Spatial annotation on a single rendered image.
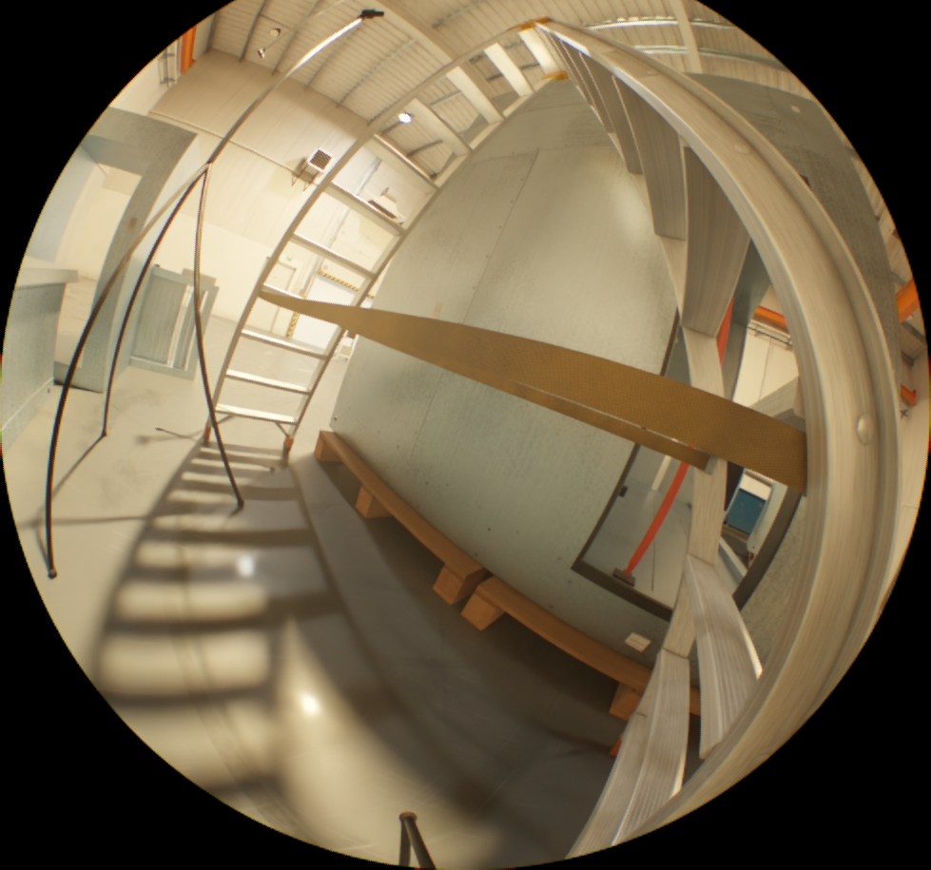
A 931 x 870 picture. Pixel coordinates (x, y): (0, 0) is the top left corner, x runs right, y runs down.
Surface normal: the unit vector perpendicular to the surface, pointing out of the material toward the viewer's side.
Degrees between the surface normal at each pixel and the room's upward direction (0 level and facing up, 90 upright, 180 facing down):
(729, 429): 90
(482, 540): 90
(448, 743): 0
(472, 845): 0
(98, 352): 90
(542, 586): 90
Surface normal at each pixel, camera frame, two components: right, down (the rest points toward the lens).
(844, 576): -0.58, -0.21
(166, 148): 0.72, 0.34
